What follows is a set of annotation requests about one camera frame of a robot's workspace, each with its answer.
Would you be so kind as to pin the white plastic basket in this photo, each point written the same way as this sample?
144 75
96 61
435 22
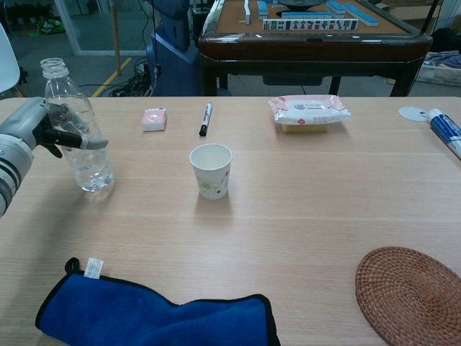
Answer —
439 76

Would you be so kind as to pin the white floral paper cup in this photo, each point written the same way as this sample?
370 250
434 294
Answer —
212 184

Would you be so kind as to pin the pink white wet wipes pack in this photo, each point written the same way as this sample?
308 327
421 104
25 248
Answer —
309 108

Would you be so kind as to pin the small pink tissue pack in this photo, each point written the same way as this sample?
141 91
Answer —
155 120

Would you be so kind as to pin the blue microfiber cloth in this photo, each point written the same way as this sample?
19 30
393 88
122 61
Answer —
126 317

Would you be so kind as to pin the wooden pole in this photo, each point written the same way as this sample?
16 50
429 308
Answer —
116 36

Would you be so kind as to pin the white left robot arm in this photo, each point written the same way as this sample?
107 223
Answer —
12 169

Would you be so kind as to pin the blue mahjong tile row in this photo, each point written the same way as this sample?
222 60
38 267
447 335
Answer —
309 14
362 16

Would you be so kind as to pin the white round disc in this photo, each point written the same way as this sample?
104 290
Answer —
410 112

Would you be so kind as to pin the yellow sponge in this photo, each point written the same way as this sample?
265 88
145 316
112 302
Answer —
306 128

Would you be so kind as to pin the dark wood mahjong table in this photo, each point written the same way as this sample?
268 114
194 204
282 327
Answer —
313 48

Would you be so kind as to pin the white face mahjong tile row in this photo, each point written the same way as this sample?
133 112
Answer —
309 24

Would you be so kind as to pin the black white marker pen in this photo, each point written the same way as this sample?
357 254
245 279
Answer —
205 119

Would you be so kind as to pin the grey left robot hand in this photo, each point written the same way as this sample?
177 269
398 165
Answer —
25 120

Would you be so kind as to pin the black tripod stand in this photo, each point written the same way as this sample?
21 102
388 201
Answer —
430 16

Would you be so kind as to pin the brown woven rattan coaster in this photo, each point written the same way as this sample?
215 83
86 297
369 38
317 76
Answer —
407 295

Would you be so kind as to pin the blue machine base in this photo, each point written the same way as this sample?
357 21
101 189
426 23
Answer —
173 61

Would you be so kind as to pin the white chair with wooden legs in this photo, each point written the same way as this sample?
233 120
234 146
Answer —
6 61

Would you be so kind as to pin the blue white toothpaste tube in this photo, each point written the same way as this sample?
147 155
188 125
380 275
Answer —
446 129

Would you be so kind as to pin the clear plastic water bottle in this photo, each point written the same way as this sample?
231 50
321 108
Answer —
91 169

